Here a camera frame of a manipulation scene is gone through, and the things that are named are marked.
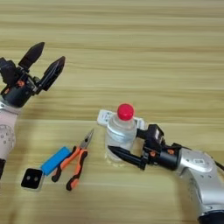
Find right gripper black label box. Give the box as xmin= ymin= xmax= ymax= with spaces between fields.
xmin=144 ymin=123 xmax=165 ymax=152

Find blue rectangular block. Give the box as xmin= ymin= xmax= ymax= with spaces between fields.
xmin=39 ymin=146 xmax=72 ymax=177

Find orange black needle-nose pliers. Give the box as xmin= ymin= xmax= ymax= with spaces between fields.
xmin=51 ymin=128 xmax=95 ymax=192

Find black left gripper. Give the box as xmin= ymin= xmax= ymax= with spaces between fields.
xmin=1 ymin=41 xmax=67 ymax=109

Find white remote control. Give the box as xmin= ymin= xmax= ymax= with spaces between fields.
xmin=96 ymin=108 xmax=148 ymax=132

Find small black square box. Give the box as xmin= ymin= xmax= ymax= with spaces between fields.
xmin=20 ymin=167 xmax=46 ymax=192

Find clear bottle with red cap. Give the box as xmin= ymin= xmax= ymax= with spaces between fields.
xmin=104 ymin=102 xmax=138 ymax=165

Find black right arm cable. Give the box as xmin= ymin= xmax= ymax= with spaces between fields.
xmin=213 ymin=159 xmax=224 ymax=173

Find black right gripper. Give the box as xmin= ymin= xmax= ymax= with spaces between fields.
xmin=107 ymin=128 xmax=183 ymax=171

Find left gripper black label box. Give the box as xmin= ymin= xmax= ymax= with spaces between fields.
xmin=0 ymin=57 xmax=19 ymax=86

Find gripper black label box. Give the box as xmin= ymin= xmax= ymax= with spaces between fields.
xmin=0 ymin=57 xmax=19 ymax=86
xmin=144 ymin=123 xmax=165 ymax=152

